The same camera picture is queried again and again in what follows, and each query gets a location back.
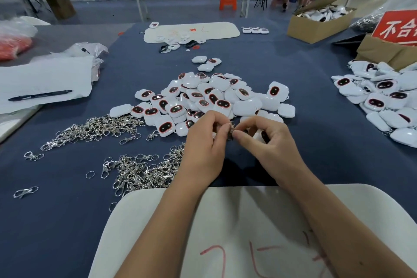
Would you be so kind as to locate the black pen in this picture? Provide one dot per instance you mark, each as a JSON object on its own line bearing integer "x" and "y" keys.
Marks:
{"x": 39, "y": 95}

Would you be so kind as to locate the white tag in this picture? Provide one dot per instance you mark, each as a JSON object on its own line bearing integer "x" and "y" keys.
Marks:
{"x": 259, "y": 138}

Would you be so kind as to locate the white foam board red marks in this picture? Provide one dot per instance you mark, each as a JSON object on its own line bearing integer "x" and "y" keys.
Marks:
{"x": 241, "y": 222}

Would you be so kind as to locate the long white foam board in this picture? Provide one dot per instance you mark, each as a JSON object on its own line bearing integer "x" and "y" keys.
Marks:
{"x": 215, "y": 30}

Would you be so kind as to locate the flat brown cardboard box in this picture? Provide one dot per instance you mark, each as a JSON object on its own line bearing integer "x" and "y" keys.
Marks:
{"x": 378, "y": 53}

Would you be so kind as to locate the person's right forearm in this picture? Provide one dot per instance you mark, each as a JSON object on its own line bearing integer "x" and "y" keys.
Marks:
{"x": 345, "y": 229}

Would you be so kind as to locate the red sign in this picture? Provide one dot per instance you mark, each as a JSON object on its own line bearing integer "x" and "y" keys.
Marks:
{"x": 397, "y": 27}

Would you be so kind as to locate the white plastic bag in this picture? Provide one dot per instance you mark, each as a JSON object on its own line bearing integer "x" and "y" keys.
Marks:
{"x": 19, "y": 25}

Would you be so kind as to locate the person's right hand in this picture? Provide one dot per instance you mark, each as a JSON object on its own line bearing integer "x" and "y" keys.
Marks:
{"x": 277, "y": 151}

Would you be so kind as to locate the orange bag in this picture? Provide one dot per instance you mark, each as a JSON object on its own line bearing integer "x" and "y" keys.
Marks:
{"x": 13, "y": 48}

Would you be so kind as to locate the open cardboard box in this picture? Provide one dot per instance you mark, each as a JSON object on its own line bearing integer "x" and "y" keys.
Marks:
{"x": 313, "y": 31}

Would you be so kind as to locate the person's left hand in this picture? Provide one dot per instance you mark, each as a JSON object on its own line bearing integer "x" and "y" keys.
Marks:
{"x": 202, "y": 154}

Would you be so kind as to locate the person's left forearm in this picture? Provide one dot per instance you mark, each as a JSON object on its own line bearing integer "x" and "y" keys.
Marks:
{"x": 163, "y": 235}

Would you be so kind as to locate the white paper sheet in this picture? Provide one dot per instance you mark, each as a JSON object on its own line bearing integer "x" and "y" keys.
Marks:
{"x": 45, "y": 76}

